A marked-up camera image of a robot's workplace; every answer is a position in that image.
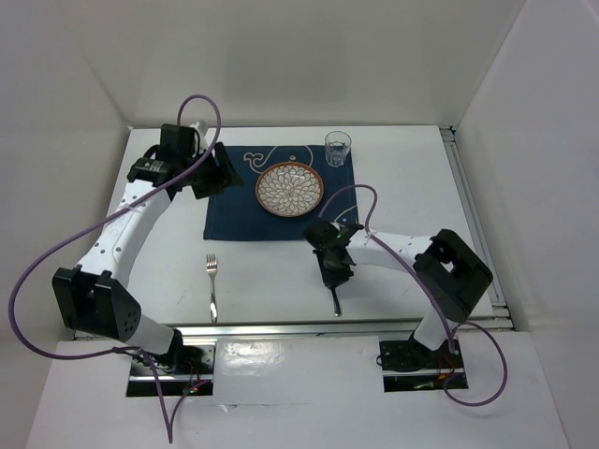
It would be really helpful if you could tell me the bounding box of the silver table knife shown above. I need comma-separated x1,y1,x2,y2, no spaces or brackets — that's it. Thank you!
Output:
329,287,343,317

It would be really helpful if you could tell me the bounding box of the clear drinking glass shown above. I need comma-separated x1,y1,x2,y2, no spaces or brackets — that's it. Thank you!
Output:
325,131,352,167

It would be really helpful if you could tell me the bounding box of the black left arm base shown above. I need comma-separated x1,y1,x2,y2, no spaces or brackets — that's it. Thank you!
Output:
122,342,216,398

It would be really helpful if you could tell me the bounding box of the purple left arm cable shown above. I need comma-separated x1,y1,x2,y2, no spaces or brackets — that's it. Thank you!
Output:
7,94,222,444

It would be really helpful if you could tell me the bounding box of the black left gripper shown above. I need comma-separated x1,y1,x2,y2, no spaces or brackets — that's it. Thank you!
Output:
181,141,243,199

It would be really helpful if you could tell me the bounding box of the silver fork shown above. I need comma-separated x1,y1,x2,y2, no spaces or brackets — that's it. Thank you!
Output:
206,253,218,324

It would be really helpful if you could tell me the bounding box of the floral patterned plate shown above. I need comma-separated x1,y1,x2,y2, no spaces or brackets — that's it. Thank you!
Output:
256,162,325,218

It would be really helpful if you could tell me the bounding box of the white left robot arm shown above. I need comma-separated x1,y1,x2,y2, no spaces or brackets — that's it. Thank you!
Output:
51,124,242,373

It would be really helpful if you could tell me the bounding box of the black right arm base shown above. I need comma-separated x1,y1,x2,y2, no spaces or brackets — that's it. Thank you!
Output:
375,339,468,393

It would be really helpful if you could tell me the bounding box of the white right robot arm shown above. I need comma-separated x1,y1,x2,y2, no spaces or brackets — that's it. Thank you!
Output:
303,218,493,367

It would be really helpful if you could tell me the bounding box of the aluminium table frame rail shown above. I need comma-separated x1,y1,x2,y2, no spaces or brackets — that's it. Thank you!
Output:
73,124,516,340

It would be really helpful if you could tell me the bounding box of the blue whale placemat cloth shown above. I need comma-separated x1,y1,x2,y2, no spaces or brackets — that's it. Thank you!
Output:
203,145,355,241

